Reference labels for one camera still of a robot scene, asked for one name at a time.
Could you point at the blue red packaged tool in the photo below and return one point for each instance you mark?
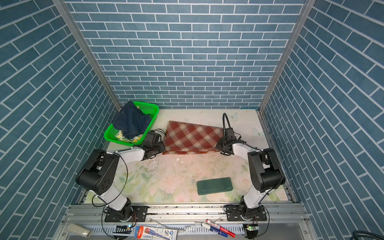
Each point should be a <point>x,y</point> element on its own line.
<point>152,233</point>

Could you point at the green plastic basket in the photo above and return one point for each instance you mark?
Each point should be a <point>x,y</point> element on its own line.
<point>148,109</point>

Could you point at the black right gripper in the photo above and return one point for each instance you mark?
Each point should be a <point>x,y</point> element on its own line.
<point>219,145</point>

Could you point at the blue marker pen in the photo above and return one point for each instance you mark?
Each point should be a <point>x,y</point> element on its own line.
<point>214,229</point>

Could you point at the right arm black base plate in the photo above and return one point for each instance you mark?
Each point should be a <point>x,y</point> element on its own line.
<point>236,213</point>

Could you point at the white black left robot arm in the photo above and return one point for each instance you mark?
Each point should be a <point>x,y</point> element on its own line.
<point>98,172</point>

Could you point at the aluminium corner frame post left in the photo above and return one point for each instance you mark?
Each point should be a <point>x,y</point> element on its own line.
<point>81,41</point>

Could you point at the aluminium corner frame post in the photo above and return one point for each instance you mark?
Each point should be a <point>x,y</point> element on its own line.
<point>303,16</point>
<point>81,41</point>

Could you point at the yellow floral skirt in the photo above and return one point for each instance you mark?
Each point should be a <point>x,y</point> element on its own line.
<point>120,137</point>

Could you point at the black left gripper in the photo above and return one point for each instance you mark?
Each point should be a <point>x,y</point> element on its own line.
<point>162,148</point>

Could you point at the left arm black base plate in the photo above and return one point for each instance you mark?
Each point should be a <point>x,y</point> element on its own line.
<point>129,213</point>

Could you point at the red plaid skirt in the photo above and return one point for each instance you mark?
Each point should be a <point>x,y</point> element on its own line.
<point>188,139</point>

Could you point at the white small device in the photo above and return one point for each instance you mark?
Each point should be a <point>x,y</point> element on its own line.
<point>79,230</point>

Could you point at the dark green folded cloth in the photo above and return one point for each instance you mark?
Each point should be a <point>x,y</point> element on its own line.
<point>213,186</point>

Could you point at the dark navy skirt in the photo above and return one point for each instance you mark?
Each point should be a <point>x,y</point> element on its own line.
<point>131,120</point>

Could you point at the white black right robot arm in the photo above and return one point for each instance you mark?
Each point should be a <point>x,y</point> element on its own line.
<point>266,172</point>

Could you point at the aluminium corner frame post right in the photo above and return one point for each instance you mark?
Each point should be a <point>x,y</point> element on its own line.
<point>303,16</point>

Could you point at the red marker pen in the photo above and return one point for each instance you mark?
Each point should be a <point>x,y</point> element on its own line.
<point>221,228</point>

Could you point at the aluminium front rail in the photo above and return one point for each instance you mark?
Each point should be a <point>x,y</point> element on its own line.
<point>286,221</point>

